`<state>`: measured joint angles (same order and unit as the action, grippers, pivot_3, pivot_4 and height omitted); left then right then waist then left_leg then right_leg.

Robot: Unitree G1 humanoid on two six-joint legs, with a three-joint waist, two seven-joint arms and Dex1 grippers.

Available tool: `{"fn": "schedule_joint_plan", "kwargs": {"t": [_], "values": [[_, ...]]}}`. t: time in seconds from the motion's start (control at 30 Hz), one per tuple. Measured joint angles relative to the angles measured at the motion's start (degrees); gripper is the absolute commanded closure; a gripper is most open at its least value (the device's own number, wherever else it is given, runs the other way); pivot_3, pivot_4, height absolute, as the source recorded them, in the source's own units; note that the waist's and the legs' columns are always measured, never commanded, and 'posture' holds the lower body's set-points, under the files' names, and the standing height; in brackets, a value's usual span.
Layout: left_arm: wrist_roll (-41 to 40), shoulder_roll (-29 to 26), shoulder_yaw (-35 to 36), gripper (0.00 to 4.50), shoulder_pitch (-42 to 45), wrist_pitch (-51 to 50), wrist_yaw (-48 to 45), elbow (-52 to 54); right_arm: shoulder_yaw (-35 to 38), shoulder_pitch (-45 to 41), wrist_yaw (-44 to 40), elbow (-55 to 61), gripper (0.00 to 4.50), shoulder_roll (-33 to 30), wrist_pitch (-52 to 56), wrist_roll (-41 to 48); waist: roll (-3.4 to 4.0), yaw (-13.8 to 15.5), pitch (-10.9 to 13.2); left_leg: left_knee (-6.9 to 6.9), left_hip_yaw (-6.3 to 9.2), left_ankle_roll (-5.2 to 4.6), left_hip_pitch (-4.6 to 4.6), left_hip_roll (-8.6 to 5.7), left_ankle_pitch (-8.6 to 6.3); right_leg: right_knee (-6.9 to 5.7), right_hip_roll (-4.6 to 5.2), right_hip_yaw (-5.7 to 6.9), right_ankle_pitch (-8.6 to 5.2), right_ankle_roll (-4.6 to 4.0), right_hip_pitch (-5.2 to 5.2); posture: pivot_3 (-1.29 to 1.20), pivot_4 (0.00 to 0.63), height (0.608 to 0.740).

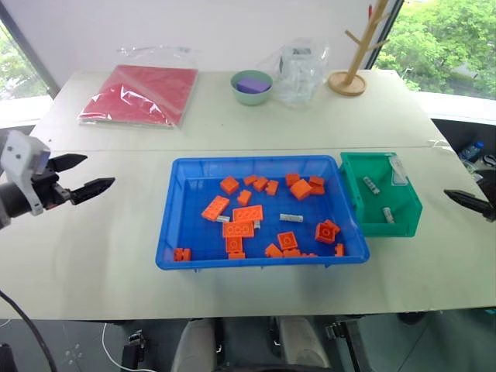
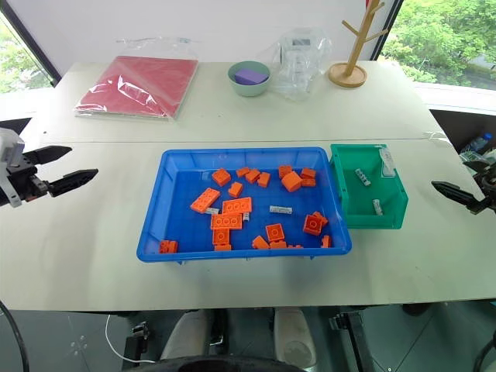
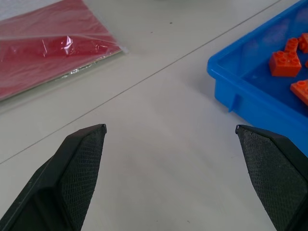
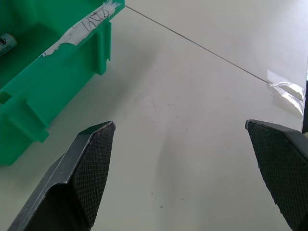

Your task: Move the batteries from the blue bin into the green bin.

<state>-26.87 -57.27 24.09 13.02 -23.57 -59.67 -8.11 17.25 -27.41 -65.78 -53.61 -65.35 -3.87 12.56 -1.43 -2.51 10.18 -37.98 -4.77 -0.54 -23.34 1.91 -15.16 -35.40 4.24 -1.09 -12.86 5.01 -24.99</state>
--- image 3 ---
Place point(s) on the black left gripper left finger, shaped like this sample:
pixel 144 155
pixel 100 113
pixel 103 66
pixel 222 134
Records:
pixel 60 183

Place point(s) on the red paper in plastic sleeve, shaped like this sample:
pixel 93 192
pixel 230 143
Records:
pixel 43 50

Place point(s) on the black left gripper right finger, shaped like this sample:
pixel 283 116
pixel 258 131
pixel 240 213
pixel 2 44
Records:
pixel 276 173

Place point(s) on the blue plastic tray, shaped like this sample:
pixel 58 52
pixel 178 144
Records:
pixel 243 79

